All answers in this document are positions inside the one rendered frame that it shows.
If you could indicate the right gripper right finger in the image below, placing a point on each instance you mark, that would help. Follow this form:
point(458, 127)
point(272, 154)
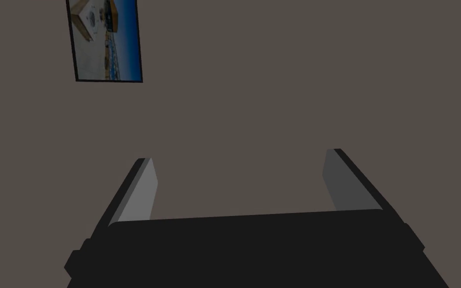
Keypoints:
point(350, 188)

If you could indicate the black framed wall picture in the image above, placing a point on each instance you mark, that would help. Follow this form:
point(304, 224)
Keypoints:
point(104, 40)

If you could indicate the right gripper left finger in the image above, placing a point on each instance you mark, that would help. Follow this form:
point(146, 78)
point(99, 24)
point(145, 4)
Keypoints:
point(136, 196)

